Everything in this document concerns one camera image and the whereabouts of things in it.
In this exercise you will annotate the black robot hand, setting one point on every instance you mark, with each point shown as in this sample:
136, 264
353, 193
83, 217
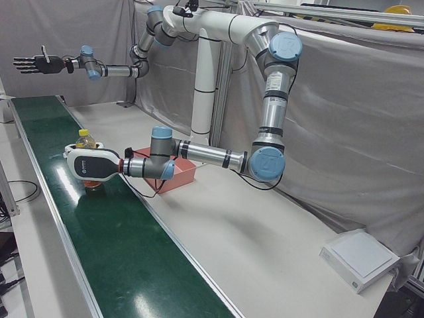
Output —
49, 65

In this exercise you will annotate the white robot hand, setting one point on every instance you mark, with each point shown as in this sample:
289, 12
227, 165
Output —
94, 164

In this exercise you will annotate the orange juice bottle yellow cap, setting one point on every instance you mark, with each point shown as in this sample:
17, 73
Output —
85, 141

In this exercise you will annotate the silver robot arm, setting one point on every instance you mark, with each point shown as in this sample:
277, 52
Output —
116, 71
205, 154

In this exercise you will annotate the pink plastic basket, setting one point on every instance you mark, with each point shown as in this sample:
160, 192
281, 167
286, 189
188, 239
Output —
183, 177

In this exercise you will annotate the grey fabric backdrop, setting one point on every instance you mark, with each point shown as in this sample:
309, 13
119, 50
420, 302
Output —
66, 26

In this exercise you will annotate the small white box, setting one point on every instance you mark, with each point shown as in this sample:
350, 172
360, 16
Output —
5, 111

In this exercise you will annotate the green conveyor belt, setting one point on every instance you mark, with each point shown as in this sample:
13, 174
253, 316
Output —
116, 248

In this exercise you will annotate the aluminium table leg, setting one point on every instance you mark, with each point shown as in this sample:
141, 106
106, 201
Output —
10, 202

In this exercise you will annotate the black equipment rack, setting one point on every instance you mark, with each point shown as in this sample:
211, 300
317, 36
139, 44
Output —
6, 245

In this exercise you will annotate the white robot torso column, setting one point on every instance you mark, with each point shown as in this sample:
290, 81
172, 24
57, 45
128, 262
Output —
205, 83

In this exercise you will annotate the aluminium support column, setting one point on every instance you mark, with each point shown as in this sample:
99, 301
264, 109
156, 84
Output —
223, 99

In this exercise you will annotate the yellow black striped bar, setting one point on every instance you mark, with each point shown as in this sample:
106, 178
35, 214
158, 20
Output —
318, 18

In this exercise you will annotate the grey fabric side curtain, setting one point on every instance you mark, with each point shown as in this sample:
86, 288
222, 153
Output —
364, 116

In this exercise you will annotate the aluminium overhead beam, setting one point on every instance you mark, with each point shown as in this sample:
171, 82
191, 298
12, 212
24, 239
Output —
331, 12

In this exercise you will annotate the flat white box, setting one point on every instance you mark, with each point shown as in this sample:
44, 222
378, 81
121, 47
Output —
361, 258

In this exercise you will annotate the yellow hard hat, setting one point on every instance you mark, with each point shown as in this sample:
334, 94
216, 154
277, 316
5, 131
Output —
397, 10
392, 26

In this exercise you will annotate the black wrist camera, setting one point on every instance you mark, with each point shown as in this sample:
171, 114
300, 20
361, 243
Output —
128, 153

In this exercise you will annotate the black head camera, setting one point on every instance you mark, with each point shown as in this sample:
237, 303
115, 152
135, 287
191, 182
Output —
182, 11

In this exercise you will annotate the aluminium corner frame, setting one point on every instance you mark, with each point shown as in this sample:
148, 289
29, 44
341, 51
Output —
418, 275

